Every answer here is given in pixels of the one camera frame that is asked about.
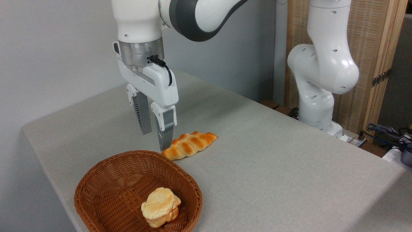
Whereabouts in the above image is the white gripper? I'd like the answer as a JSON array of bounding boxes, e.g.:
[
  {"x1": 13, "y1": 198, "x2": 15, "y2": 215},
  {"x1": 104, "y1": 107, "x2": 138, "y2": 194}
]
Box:
[{"x1": 113, "y1": 42, "x2": 179, "y2": 152}]

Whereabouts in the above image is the golden braided bread loaf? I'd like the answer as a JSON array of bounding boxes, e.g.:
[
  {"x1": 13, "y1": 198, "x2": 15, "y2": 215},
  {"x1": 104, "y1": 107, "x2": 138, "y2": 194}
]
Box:
[{"x1": 161, "y1": 131, "x2": 218, "y2": 161}]

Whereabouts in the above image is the pale round bread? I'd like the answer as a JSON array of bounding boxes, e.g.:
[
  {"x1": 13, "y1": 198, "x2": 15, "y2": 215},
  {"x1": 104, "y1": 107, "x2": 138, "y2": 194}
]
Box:
[{"x1": 141, "y1": 187, "x2": 182, "y2": 228}]

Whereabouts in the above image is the brown wicker basket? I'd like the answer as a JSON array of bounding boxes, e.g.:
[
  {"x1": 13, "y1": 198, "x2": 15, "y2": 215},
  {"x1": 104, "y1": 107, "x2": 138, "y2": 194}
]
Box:
[{"x1": 74, "y1": 150, "x2": 203, "y2": 232}]

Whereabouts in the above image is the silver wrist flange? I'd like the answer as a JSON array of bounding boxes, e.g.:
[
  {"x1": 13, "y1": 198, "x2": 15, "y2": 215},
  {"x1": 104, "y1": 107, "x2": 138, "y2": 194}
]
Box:
[{"x1": 118, "y1": 37, "x2": 165, "y2": 72}]

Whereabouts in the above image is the brown wooden block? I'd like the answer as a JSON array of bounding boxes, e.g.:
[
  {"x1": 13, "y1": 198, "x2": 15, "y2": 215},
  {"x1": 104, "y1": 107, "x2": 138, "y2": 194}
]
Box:
[{"x1": 259, "y1": 99, "x2": 280, "y2": 110}]

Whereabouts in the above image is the woven bamboo folding screen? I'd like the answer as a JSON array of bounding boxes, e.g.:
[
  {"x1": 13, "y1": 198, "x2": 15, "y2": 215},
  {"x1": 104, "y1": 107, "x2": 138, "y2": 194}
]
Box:
[{"x1": 285, "y1": 0, "x2": 409, "y2": 142}]

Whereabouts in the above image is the black screen hinge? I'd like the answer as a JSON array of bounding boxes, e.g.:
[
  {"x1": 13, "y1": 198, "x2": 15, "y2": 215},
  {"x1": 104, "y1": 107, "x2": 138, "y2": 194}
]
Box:
[{"x1": 371, "y1": 69, "x2": 392, "y2": 88}]

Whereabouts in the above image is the white box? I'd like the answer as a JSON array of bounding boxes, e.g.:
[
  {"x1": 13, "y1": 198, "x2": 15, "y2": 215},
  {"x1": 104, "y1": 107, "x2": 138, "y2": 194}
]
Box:
[{"x1": 382, "y1": 146, "x2": 412, "y2": 172}]

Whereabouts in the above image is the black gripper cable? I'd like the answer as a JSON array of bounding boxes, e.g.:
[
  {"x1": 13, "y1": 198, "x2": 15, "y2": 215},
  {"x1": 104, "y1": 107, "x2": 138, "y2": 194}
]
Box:
[{"x1": 149, "y1": 55, "x2": 173, "y2": 87}]

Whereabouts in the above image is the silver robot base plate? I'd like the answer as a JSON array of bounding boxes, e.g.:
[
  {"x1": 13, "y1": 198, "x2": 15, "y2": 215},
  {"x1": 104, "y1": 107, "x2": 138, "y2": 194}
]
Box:
[{"x1": 341, "y1": 129, "x2": 368, "y2": 148}]

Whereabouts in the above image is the blue and black cable bundle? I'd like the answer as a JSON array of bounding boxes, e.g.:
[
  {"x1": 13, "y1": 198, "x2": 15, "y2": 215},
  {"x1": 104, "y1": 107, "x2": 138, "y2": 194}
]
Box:
[{"x1": 366, "y1": 122, "x2": 412, "y2": 152}]

